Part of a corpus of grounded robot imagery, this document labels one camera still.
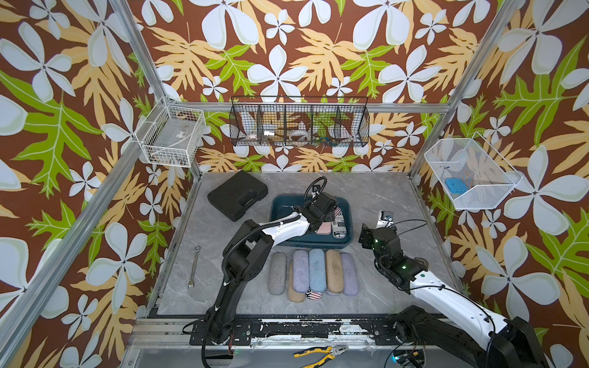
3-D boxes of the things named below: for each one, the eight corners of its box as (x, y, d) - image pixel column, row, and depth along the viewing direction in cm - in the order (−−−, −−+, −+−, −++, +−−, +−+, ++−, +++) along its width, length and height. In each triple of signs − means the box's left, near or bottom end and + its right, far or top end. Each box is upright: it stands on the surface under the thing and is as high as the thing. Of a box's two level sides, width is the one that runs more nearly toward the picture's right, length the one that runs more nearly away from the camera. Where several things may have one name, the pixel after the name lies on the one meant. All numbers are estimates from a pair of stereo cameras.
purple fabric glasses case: (293, 294, 82) (293, 290, 78) (293, 256, 92) (293, 250, 87) (309, 294, 82) (310, 290, 78) (307, 256, 92) (308, 250, 87)
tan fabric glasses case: (327, 295, 83) (329, 290, 78) (323, 256, 93) (325, 249, 88) (342, 295, 83) (345, 290, 78) (337, 256, 93) (340, 249, 88)
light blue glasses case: (309, 293, 83) (310, 288, 78) (308, 254, 92) (308, 248, 88) (325, 293, 83) (327, 288, 78) (322, 254, 92) (323, 248, 88)
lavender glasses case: (342, 295, 83) (344, 292, 80) (337, 256, 93) (338, 252, 90) (356, 295, 83) (359, 292, 80) (350, 256, 93) (352, 252, 90)
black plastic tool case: (209, 201, 111) (206, 193, 107) (245, 175, 122) (243, 168, 118) (234, 222, 103) (231, 215, 99) (270, 193, 114) (269, 186, 110)
